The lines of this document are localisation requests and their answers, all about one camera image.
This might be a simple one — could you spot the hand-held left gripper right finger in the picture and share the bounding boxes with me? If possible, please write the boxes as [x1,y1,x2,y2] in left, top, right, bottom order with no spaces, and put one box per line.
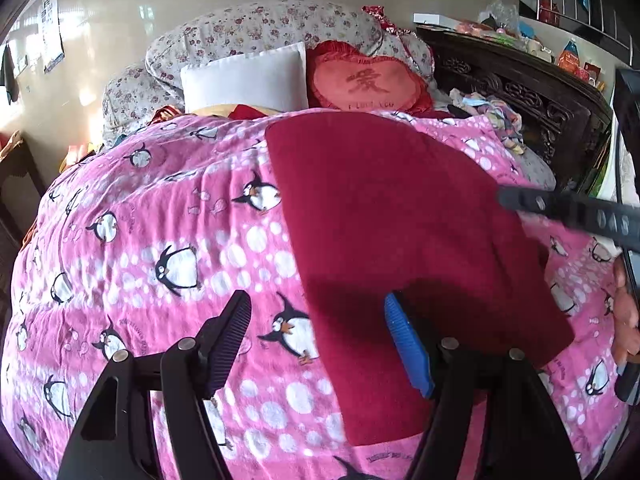
[384,292,583,480]

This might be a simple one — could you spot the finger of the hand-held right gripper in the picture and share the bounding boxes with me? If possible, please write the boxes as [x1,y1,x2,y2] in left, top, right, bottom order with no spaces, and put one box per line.
[498,185,640,253]

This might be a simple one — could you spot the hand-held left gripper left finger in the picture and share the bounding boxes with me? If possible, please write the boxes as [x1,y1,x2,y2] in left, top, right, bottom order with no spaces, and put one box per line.
[57,290,252,480]

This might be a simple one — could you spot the dark red knit garment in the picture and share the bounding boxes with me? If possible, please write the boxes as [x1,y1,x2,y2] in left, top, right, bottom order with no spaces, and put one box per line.
[264,111,576,447]

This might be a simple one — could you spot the pile of colourful clothes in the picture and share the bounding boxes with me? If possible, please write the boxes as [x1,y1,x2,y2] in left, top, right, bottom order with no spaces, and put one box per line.
[447,87,526,155]

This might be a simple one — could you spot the person's right hand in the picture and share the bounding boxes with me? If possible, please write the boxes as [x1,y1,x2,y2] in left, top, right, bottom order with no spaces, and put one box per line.
[614,259,640,367]

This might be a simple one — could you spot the floral bed sheet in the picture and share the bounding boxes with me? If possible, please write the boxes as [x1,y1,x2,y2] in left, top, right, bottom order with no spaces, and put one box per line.
[517,152,557,191]

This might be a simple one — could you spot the dark carved wooden headboard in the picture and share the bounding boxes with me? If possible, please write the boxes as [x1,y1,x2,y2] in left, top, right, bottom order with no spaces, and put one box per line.
[415,25,613,193]

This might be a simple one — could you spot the orange snack packet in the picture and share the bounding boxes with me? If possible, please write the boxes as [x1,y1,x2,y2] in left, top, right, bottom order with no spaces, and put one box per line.
[557,39,582,72]

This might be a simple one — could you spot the metal railing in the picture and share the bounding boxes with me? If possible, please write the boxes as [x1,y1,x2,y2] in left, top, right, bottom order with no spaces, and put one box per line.
[535,0,640,48]

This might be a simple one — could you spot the pink penguin blanket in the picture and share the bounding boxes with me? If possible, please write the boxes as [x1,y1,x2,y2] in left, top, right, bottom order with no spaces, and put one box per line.
[0,110,633,480]

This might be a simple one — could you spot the clear plastic bag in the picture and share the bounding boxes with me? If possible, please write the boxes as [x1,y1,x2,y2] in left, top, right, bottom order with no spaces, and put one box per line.
[480,0,521,36]

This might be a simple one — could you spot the white flat box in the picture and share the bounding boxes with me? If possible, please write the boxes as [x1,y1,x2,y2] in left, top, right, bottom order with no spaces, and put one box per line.
[414,13,458,28]

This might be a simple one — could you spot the red heart-shaped pillow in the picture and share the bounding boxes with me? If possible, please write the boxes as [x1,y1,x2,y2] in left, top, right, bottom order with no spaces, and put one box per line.
[306,40,435,113]

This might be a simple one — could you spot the yellow and red cloth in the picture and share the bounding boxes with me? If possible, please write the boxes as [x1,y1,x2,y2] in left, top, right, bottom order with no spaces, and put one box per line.
[187,102,273,121]

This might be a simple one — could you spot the white pillow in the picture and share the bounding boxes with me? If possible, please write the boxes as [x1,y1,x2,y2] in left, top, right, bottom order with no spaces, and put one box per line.
[180,41,310,113]

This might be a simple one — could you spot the red patterned cloth bundle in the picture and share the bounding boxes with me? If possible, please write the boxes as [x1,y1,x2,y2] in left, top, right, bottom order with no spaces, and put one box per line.
[362,4,416,36]

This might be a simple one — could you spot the dark wooden furniture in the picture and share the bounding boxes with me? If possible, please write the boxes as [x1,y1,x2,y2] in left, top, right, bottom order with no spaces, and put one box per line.
[0,130,48,281]

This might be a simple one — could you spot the floral quilt bundle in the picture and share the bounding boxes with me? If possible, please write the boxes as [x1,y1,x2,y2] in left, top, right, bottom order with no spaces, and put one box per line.
[101,1,436,148]

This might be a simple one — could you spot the dark hanging cloth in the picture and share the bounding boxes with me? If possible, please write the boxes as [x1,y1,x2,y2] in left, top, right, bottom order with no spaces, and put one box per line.
[0,44,21,106]

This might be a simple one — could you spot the wall poster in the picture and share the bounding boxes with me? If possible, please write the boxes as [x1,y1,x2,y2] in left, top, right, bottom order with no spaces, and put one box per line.
[39,0,67,75]

